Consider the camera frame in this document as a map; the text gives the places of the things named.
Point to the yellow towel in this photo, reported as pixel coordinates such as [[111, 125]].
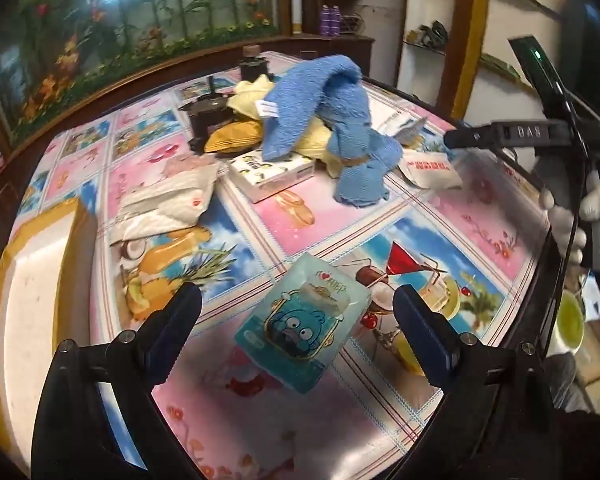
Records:
[[247, 97]]

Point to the white snack bag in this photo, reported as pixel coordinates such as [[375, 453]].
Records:
[[165, 200]]

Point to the blue towel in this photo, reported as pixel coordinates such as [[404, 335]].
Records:
[[305, 100]]

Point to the black motor with shaft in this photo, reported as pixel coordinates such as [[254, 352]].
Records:
[[207, 110]]

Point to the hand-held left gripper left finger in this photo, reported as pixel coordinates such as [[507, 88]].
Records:
[[177, 325]]

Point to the white and green packet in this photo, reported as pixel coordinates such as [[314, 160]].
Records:
[[395, 117]]

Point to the mustard yellow pouch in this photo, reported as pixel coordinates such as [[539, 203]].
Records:
[[232, 135]]

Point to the white patterned tissue box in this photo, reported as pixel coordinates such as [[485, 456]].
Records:
[[265, 175]]

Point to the green bowl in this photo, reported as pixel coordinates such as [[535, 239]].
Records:
[[572, 320]]

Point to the yellow-edged white box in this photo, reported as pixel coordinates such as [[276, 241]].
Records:
[[30, 310]]

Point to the black motor with tan cap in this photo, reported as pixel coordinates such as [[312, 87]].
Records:
[[252, 67]]

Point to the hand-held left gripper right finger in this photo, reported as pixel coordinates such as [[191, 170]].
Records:
[[425, 340]]

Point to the printed fruit tablecloth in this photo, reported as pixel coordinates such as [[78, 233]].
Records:
[[305, 225]]

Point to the white packet with red print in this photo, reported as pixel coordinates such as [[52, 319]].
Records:
[[430, 170]]

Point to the blue cartoon packet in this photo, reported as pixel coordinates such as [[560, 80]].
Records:
[[295, 330]]

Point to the purple bottle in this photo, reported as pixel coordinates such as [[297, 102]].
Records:
[[325, 20], [336, 20]]

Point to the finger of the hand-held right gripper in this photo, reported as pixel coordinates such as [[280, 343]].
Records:
[[472, 136]]

